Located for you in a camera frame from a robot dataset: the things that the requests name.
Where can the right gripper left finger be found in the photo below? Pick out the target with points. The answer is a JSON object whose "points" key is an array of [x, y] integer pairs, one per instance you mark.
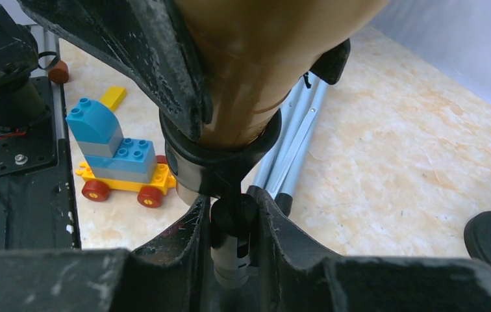
{"points": [[165, 274]]}

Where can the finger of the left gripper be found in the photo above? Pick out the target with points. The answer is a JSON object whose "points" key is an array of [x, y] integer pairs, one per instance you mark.
{"points": [[330, 65], [147, 41]]}

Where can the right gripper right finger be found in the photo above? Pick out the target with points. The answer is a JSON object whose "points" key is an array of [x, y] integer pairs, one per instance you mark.
{"points": [[297, 273]]}

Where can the gold toy microphone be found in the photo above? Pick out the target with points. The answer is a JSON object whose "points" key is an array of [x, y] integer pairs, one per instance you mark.
{"points": [[252, 53]]}

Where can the blue music stand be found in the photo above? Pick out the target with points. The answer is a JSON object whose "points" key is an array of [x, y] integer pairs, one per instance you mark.
{"points": [[279, 170]]}

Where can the yellow toy brick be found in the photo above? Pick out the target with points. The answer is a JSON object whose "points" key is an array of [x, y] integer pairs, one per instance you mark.
{"points": [[113, 97]]}

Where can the red round toy piece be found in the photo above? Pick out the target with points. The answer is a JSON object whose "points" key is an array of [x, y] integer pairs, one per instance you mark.
{"points": [[59, 73]]}

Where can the toy block car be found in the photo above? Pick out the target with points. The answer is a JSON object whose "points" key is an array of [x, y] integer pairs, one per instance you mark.
{"points": [[113, 161]]}

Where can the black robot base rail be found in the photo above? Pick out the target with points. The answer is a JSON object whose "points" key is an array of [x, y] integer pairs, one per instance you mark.
{"points": [[37, 195]]}

